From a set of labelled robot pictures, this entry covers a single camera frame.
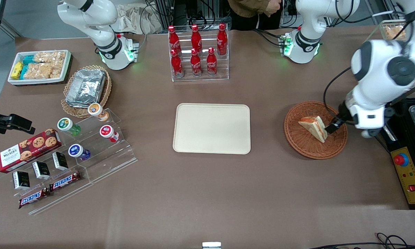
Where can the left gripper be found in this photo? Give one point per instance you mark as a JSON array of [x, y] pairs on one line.
[[342, 115]]

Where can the triangular sandwich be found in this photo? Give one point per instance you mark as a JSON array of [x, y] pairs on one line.
[[313, 127]]

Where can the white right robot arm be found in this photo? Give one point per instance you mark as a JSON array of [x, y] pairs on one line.
[[103, 34]]

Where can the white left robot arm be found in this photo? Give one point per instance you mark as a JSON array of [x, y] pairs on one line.
[[384, 69]]

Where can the round brown wicker basket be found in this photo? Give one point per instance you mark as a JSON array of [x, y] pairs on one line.
[[306, 145]]

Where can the oval wicker basket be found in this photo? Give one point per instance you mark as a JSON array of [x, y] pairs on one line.
[[103, 95]]

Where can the beige plastic tray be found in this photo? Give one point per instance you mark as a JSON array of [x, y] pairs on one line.
[[211, 128]]

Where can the red Walkers cookie box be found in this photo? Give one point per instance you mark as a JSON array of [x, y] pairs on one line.
[[27, 150]]

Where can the green gum bottle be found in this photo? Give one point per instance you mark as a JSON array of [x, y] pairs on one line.
[[68, 126]]

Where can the white rectangular snack bin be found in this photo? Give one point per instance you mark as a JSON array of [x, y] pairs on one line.
[[37, 81]]

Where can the small black white box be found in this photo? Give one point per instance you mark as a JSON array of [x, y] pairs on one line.
[[60, 161], [21, 180], [41, 170]]

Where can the teal snack packet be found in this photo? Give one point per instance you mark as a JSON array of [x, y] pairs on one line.
[[24, 71], [28, 60]]

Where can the yellow snack packet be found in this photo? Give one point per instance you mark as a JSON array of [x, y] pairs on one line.
[[16, 70]]

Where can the clear rice cracker pack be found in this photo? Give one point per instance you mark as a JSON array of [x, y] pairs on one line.
[[37, 71], [56, 72], [50, 57]]

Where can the purple gum bottle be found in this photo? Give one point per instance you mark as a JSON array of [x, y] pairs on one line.
[[78, 151]]

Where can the black side appliance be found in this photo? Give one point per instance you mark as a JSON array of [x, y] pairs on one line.
[[403, 138]]

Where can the Snickers chocolate bar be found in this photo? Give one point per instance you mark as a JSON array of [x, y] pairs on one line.
[[34, 198], [65, 181]]

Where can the stack of foil trays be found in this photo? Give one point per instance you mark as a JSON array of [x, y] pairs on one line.
[[85, 88]]

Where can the red emergency stop button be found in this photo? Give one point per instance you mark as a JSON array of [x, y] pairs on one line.
[[400, 159]]

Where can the orange gum bottle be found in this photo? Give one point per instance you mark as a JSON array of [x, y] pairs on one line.
[[97, 111]]

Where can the clear acrylic snack step stand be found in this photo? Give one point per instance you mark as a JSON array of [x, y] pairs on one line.
[[69, 197]]

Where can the red gum bottle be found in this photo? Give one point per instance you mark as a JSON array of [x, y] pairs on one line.
[[108, 132]]

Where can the clear acrylic bottle step stand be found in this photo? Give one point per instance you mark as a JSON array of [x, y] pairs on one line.
[[117, 159]]

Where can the clear box of snacks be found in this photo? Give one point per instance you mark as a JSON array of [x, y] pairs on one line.
[[394, 31]]

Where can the yellow control box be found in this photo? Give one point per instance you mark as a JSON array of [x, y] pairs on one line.
[[413, 193]]

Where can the red cola bottle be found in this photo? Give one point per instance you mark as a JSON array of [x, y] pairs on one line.
[[211, 64], [222, 39], [196, 38], [196, 65], [177, 65], [173, 39]]

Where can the person in brown jacket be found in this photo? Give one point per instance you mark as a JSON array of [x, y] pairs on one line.
[[249, 7]]

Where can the clear acrylic bottle rack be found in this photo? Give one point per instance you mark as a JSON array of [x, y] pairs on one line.
[[200, 78]]

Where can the crumpled white plastic bag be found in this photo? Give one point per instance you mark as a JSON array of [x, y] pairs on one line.
[[138, 19]]

